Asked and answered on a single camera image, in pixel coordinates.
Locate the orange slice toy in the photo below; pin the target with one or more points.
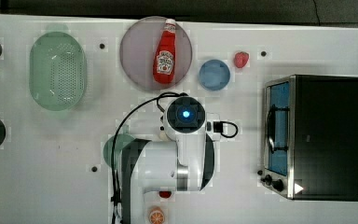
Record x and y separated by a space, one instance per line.
156 216

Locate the small red toy tomato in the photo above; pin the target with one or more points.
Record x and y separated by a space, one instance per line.
165 194

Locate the green mug with handle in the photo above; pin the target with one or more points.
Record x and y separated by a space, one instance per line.
123 138

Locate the green oval colander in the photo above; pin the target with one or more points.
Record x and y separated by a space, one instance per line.
58 69

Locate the red ketchup bottle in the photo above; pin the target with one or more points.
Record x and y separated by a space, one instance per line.
164 59

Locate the red toy strawberry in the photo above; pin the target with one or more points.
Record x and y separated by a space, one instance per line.
241 59

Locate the grey round plate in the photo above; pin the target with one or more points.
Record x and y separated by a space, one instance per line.
138 47

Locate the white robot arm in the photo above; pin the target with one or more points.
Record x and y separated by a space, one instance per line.
184 162

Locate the blue cup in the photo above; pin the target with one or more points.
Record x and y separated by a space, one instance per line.
214 75

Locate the silver black toaster oven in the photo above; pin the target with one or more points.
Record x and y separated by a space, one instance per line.
310 142

